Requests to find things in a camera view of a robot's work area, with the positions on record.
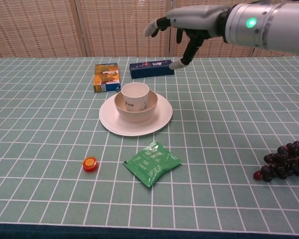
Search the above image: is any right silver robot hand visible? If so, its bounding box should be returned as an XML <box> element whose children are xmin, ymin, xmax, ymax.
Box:
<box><xmin>143</xmin><ymin>4</ymin><xmax>231</xmax><ymax>70</ymax></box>

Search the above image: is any white paper cup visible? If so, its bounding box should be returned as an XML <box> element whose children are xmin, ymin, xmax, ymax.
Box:
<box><xmin>121</xmin><ymin>82</ymin><xmax>150</xmax><ymax>113</ymax></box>

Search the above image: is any white round plate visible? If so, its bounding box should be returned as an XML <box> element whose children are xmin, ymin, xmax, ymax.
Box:
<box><xmin>99</xmin><ymin>93</ymin><xmax>173</xmax><ymax>137</ymax></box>

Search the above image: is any beige bowl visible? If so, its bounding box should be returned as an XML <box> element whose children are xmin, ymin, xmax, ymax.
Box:
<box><xmin>114</xmin><ymin>90</ymin><xmax>158</xmax><ymax>123</ymax></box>

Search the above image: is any dark blue long box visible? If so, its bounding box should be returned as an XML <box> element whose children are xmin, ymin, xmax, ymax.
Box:
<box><xmin>129</xmin><ymin>59</ymin><xmax>175</xmax><ymax>80</ymax></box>

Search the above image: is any bamboo folding screen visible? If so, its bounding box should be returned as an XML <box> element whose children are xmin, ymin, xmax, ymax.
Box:
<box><xmin>0</xmin><ymin>0</ymin><xmax>299</xmax><ymax>63</ymax></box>

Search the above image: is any green grid tablecloth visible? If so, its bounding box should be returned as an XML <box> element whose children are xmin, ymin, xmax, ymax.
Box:
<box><xmin>0</xmin><ymin>56</ymin><xmax>299</xmax><ymax>239</ymax></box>

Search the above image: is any orange snack box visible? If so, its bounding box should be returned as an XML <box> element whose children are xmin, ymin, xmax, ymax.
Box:
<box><xmin>93</xmin><ymin>63</ymin><xmax>122</xmax><ymax>94</ymax></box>

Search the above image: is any green tea packet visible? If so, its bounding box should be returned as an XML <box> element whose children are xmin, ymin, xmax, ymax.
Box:
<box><xmin>123</xmin><ymin>140</ymin><xmax>182</xmax><ymax>188</ymax></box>

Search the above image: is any dark purple grape bunch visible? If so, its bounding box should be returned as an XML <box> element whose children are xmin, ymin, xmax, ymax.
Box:
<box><xmin>253</xmin><ymin>140</ymin><xmax>299</xmax><ymax>182</ymax></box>

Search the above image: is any red orange bottle cap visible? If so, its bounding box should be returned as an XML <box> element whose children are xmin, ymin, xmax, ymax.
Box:
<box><xmin>82</xmin><ymin>156</ymin><xmax>100</xmax><ymax>172</ymax></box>

